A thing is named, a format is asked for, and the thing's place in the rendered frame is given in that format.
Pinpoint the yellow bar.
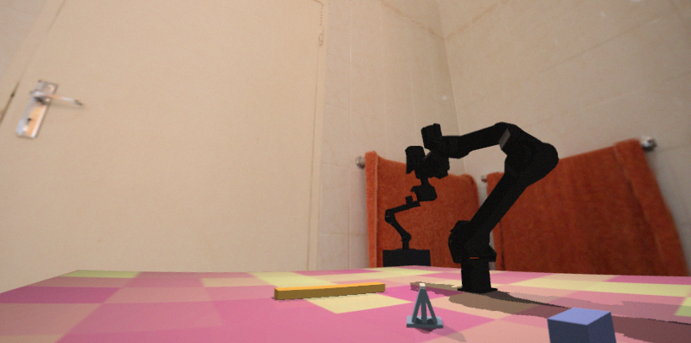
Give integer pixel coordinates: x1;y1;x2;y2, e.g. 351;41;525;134
274;282;385;299

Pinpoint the blue block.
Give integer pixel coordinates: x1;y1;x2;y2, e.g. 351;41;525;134
547;308;617;343

